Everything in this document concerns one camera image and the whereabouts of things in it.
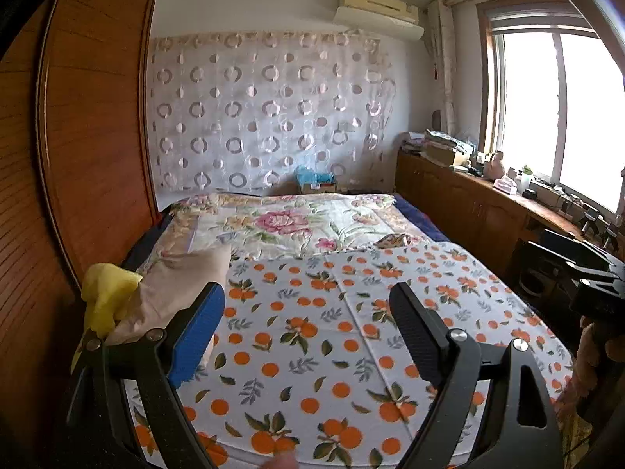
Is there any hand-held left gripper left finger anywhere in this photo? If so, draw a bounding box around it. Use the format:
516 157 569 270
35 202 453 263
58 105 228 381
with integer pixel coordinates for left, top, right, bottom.
66 281 226 469

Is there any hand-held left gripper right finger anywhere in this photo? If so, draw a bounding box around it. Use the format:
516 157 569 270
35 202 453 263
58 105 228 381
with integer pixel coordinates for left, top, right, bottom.
389 282 564 469

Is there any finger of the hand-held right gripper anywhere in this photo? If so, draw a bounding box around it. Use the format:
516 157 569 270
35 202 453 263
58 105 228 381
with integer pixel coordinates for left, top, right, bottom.
527 242 589 277
541 229 613 261

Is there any beige printed t-shirt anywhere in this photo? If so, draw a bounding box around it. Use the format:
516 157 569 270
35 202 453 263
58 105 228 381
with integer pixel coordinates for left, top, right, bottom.
105 244 233 368

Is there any person's right hand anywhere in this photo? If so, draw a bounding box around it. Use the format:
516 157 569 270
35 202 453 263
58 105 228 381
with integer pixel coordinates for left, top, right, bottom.
580 317 625 368

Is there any orange-print bed sheet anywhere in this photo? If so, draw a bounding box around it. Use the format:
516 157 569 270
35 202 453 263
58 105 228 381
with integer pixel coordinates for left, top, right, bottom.
120 242 575 469

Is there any yellow plush toy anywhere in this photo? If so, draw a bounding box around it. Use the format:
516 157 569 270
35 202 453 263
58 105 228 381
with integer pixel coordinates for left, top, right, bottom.
71 263 144 373

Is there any low wooden cabinet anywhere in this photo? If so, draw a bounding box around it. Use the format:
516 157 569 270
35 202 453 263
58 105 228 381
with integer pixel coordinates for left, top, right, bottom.
395 149 625 299

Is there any pink figurine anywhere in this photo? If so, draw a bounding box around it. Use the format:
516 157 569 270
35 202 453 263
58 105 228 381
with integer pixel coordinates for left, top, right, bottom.
483 151 507 179

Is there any wooden-framed window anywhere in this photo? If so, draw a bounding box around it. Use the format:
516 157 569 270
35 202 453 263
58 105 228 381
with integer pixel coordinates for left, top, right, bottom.
476 0 625 217

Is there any floral quilt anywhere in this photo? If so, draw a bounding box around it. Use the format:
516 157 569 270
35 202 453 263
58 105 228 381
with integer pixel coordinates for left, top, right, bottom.
134 193 431 275

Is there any pile of papers and boxes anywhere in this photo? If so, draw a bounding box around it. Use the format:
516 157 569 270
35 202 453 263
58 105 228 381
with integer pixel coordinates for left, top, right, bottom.
403 129 475 167

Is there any blue plastic bag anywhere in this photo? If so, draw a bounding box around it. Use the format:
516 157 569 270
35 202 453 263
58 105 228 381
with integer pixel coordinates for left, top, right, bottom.
294 165 335 185

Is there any tied beige window curtain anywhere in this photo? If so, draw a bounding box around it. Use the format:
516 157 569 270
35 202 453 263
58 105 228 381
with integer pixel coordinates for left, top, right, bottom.
427 0 458 134

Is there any wooden wardrobe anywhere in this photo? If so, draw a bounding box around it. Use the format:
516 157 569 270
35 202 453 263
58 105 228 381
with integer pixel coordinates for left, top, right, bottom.
0 0 163 469

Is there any circle-patterned sheer curtain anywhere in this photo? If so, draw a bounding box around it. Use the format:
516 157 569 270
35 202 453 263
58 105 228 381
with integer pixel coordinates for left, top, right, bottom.
149 32 398 197

